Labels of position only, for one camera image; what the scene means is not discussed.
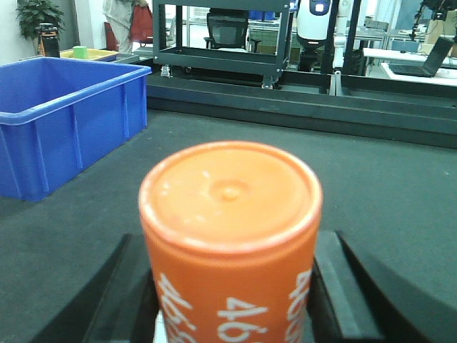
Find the black conveyor frame rail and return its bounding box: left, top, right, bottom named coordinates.
left=147, top=69, right=456, bottom=149

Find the blue plastic crate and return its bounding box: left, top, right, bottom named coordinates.
left=1, top=57, right=151, bottom=202

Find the red bag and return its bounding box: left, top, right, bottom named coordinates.
left=130, top=5, right=153, bottom=44

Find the black office chair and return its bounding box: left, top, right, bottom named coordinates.
left=204, top=8, right=249, bottom=50

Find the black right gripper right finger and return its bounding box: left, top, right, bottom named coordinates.
left=308, top=231, right=438, bottom=342

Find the orange cylindrical capacitor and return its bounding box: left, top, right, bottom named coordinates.
left=139, top=141, right=323, bottom=342

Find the green cup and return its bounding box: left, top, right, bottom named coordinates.
left=73, top=46, right=89, bottom=59

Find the black laptop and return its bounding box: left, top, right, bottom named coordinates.
left=388, top=36, right=456, bottom=78

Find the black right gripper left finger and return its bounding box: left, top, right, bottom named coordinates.
left=31, top=234, right=159, bottom=342

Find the potted green plant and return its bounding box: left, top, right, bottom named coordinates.
left=16, top=0, right=64, bottom=39

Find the white humanoid robot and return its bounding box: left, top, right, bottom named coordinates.
left=296, top=0, right=353, bottom=74

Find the dark metal cart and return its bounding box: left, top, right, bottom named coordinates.
left=153, top=1, right=296, bottom=89

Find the person in beige clothes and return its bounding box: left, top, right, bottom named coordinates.
left=102, top=0, right=149, bottom=54

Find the yellow tray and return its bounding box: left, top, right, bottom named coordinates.
left=60, top=48, right=119, bottom=61

